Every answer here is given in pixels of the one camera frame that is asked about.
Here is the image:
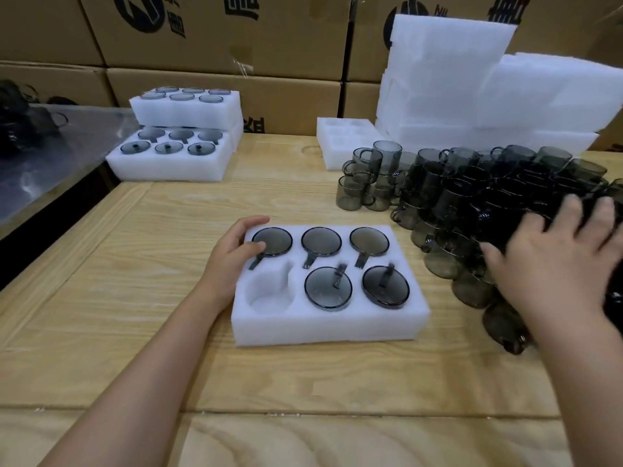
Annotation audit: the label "person's left hand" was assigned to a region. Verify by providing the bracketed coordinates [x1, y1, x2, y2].
[197, 215, 271, 312]

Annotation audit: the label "person's right hand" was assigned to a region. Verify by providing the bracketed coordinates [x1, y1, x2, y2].
[479, 193, 623, 331]

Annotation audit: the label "pile of smoky glass mugs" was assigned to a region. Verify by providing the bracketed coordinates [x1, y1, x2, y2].
[336, 139, 623, 355]

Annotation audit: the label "stack of white foam trays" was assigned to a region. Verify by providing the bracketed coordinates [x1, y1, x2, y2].
[316, 14, 623, 171]

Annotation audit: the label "dark mugs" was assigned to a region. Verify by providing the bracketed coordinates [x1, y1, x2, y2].
[0, 80, 69, 159]

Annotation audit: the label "person's left forearm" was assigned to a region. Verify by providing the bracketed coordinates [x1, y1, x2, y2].
[41, 291, 230, 467]

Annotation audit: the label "stainless steel table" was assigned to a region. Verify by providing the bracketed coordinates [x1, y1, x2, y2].
[0, 104, 142, 239]

